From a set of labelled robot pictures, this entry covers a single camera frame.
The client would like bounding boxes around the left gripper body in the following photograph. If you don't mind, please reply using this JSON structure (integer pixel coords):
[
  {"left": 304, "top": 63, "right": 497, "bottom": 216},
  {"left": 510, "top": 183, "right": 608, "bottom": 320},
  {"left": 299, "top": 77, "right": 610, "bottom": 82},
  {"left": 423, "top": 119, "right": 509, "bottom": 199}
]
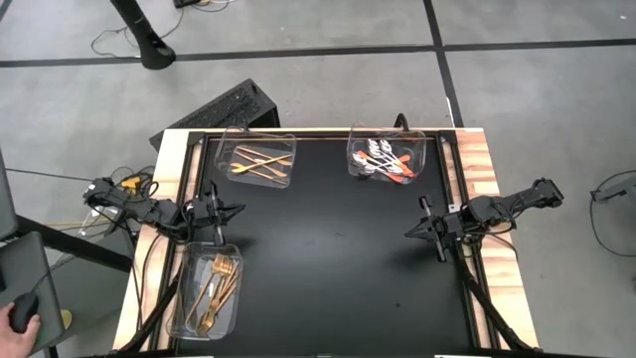
[{"left": 191, "top": 181, "right": 228, "bottom": 246}]

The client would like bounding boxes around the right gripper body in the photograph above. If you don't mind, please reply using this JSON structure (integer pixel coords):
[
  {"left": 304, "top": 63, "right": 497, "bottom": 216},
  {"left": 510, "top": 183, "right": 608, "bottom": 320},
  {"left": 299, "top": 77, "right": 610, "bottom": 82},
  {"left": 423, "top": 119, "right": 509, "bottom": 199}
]
[{"left": 418, "top": 195, "right": 466, "bottom": 264}]

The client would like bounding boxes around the clear plastic bin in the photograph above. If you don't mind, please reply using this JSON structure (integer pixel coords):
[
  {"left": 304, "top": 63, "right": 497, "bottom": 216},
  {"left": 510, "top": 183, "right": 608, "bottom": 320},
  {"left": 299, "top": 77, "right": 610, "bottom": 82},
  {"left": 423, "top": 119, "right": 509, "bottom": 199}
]
[
  {"left": 167, "top": 241, "right": 244, "bottom": 342},
  {"left": 346, "top": 123, "right": 427, "bottom": 185},
  {"left": 213, "top": 126, "right": 298, "bottom": 189}
]

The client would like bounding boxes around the silver spoon orange handle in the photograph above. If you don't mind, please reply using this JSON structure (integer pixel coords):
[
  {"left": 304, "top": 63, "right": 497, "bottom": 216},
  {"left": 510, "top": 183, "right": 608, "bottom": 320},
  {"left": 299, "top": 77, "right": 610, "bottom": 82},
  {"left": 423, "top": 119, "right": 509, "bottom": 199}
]
[
  {"left": 350, "top": 150, "right": 403, "bottom": 181},
  {"left": 378, "top": 137, "right": 416, "bottom": 176},
  {"left": 358, "top": 154, "right": 413, "bottom": 176},
  {"left": 353, "top": 158, "right": 401, "bottom": 181},
  {"left": 366, "top": 138, "right": 408, "bottom": 180}
]

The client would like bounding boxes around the black perforated computer case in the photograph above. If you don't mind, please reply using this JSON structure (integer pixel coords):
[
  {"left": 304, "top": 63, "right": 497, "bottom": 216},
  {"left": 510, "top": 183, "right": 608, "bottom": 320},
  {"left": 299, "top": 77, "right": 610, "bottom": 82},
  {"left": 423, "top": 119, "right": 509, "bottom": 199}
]
[{"left": 148, "top": 78, "right": 282, "bottom": 152}]

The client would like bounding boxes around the black stand leg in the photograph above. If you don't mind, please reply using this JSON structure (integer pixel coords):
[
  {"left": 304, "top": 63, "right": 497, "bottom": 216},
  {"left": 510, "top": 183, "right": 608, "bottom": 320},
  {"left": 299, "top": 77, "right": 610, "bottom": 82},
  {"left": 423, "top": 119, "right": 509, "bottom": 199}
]
[{"left": 109, "top": 0, "right": 177, "bottom": 71}]

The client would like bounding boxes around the grey side table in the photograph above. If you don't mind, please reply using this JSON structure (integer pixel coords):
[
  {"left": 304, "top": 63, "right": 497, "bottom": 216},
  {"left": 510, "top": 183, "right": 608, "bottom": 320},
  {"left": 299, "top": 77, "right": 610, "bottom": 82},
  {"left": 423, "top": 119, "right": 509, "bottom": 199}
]
[{"left": 0, "top": 230, "right": 67, "bottom": 355}]

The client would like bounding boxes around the grey stand base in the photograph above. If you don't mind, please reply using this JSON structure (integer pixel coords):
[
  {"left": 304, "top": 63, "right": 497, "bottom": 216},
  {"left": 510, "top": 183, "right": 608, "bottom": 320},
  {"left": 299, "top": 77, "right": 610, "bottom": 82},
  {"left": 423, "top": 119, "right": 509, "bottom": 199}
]
[{"left": 589, "top": 173, "right": 636, "bottom": 205}]

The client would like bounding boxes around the dark monitor edge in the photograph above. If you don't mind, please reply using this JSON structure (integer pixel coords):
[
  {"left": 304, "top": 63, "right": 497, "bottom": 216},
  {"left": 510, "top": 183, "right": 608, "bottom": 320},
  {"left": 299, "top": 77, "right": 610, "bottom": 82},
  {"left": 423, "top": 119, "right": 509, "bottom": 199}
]
[{"left": 0, "top": 146, "right": 20, "bottom": 243}]

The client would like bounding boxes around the black computer mouse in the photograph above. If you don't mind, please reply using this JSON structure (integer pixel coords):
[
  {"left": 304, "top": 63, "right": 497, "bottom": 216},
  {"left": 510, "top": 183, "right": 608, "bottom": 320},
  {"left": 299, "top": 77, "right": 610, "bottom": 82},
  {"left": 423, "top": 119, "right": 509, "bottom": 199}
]
[{"left": 8, "top": 291, "right": 40, "bottom": 334}]

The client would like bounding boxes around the person's hand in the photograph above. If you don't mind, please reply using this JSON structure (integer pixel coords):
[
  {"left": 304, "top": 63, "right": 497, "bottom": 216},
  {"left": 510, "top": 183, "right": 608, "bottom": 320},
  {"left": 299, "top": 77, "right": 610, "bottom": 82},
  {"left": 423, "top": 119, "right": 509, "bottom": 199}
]
[{"left": 0, "top": 301, "right": 43, "bottom": 358}]

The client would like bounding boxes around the yellow cable connector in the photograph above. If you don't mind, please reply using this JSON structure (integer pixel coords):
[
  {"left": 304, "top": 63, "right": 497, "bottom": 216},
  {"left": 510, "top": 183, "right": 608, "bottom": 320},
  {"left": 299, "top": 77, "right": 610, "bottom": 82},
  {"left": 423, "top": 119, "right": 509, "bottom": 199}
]
[{"left": 120, "top": 176, "right": 146, "bottom": 194}]

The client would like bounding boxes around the black frame brace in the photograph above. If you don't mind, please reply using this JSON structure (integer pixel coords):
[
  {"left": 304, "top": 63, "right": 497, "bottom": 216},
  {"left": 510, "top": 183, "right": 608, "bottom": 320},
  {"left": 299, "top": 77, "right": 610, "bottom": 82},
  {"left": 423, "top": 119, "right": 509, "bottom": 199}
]
[
  {"left": 455, "top": 238, "right": 537, "bottom": 353},
  {"left": 116, "top": 268, "right": 183, "bottom": 355}
]

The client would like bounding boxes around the black frame beam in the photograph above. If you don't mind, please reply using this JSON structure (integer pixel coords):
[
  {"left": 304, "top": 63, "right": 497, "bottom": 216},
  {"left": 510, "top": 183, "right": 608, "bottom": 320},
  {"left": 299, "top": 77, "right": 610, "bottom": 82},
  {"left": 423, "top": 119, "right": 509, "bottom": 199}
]
[{"left": 13, "top": 213, "right": 134, "bottom": 273}]

